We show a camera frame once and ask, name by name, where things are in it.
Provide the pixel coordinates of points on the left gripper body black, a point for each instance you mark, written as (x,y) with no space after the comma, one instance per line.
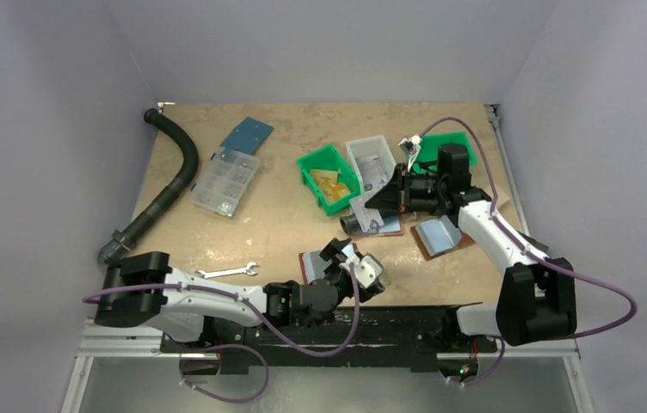
(339,279)

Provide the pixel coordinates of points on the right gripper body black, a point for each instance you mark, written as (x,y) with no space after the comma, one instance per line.
(401,190)

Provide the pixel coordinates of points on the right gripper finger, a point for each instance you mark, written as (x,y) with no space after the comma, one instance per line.
(389,203)
(393,190)

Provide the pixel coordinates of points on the red leather card holder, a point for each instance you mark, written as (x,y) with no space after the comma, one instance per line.
(313,266)

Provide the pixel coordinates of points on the white plastic bin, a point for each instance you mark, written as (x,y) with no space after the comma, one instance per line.
(372,162)

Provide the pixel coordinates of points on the green bin with yellow items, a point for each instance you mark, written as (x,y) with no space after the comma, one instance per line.
(331,180)

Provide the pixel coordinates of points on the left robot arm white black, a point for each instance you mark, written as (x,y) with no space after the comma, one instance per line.
(145,290)

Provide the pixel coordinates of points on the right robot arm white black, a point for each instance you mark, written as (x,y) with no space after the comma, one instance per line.
(537,300)

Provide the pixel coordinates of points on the brown open card holder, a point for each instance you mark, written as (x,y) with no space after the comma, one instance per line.
(437,237)

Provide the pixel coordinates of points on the silver wrench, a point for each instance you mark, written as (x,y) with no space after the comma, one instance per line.
(248,269)

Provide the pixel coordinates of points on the clear compartment screw box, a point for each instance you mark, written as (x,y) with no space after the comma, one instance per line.
(224,181)

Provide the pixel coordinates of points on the white card on hose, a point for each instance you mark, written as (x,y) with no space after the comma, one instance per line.
(361,218)

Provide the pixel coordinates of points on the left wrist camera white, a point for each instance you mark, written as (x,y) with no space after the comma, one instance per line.
(366,269)

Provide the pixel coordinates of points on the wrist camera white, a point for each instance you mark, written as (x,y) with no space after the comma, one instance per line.
(411,147)
(366,269)

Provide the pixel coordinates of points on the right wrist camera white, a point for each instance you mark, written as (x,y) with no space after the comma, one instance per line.
(411,147)

